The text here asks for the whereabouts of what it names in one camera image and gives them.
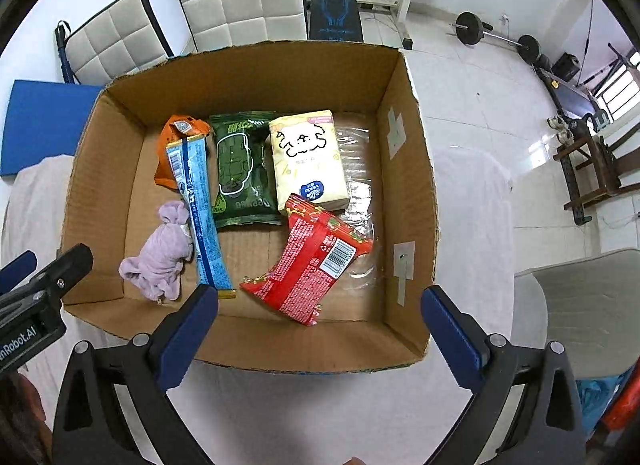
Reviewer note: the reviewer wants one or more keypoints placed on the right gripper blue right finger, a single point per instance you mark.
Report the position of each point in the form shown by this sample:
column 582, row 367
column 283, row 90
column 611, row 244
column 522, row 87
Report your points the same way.
column 478, row 365

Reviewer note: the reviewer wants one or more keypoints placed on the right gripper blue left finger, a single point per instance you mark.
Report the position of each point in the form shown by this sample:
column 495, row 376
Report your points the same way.
column 157, row 362

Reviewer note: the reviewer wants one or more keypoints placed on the purple cloth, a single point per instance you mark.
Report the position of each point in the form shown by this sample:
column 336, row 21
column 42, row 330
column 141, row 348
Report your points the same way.
column 156, row 270

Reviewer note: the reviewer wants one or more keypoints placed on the green wet wipes pack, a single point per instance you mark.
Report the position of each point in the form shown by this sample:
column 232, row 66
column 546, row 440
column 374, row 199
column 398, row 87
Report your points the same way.
column 246, row 193

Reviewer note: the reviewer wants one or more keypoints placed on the red snack packet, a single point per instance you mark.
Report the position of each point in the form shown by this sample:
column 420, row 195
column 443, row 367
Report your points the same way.
column 319, row 249

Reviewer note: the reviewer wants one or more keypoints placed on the blue long snack packet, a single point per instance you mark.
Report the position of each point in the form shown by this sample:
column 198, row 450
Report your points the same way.
column 188, row 162

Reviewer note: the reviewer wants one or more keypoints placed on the yellow tissue pack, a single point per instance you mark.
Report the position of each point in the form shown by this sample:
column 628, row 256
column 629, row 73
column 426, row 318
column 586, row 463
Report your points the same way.
column 307, row 160

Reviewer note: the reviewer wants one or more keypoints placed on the person's left hand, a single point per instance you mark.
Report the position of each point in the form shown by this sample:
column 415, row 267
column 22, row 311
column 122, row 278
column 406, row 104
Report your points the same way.
column 25, row 436

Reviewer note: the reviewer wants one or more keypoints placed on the open cardboard box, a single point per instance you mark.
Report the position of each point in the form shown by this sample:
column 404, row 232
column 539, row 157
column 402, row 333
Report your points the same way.
column 370, row 319

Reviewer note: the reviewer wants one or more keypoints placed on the grey plastic chair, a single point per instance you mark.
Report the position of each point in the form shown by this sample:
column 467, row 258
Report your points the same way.
column 590, row 305

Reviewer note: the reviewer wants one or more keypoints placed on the blue foam mat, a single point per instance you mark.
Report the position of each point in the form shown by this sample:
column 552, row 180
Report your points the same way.
column 43, row 119

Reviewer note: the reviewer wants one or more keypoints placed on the dark wooden chair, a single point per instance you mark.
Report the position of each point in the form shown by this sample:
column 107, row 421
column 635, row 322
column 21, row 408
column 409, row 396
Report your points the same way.
column 581, row 149

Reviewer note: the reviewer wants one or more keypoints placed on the white padded chair left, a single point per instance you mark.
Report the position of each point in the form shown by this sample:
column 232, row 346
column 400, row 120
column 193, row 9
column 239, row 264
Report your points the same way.
column 124, row 38

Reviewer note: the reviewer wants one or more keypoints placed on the barbell on floor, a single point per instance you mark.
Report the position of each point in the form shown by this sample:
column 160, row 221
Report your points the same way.
column 470, row 30

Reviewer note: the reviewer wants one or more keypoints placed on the black bench pad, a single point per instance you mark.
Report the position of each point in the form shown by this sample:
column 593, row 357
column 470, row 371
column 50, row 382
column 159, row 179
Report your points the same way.
column 335, row 20

